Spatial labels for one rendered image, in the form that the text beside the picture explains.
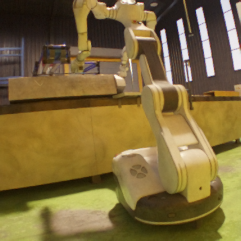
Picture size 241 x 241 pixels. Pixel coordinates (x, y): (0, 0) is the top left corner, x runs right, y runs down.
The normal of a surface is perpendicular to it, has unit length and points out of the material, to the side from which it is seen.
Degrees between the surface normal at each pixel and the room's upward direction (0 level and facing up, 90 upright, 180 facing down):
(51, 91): 80
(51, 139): 90
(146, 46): 71
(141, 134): 90
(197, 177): 90
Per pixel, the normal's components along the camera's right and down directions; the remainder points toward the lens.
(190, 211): 0.12, 0.01
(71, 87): 0.44, -0.18
